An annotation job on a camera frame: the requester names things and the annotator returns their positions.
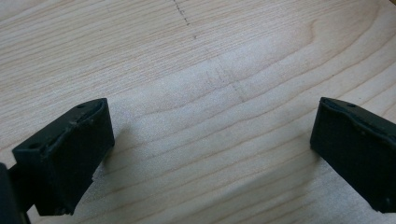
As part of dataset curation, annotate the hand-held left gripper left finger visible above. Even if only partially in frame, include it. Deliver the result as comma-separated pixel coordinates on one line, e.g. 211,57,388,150
11,97,116,217

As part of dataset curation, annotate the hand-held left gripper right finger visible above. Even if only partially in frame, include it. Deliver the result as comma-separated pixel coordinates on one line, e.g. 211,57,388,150
309,96,396,215

